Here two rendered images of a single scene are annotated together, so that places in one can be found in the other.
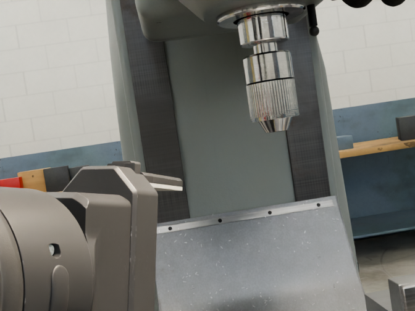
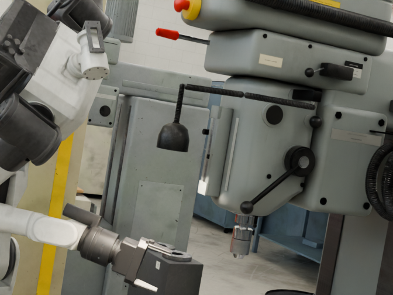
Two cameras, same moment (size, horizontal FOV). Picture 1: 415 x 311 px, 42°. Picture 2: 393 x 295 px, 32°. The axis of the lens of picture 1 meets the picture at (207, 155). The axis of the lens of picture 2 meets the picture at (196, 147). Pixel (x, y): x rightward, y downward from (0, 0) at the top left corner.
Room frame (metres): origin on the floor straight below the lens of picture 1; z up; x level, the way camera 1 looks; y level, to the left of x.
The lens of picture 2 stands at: (-0.23, -1.53, 1.53)
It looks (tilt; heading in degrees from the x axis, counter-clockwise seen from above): 3 degrees down; 68
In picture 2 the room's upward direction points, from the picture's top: 9 degrees clockwise
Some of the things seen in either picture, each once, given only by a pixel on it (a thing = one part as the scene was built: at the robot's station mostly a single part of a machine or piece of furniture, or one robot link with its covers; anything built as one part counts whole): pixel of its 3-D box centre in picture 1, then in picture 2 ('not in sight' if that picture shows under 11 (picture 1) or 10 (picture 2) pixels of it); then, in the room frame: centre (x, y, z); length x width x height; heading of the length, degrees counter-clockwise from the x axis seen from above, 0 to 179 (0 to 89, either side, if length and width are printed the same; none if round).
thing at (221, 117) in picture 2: not in sight; (215, 150); (0.41, -0.08, 1.45); 0.04 x 0.04 x 0.21; 4
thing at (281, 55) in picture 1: (267, 59); (242, 229); (0.52, -0.07, 1.26); 0.05 x 0.05 x 0.01
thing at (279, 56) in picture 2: not in sight; (286, 63); (0.57, -0.07, 1.68); 0.34 x 0.24 x 0.10; 4
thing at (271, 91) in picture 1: (271, 92); (240, 242); (0.52, -0.07, 1.23); 0.05 x 0.05 x 0.05
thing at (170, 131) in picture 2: not in sight; (173, 136); (0.30, -0.10, 1.47); 0.07 x 0.07 x 0.06
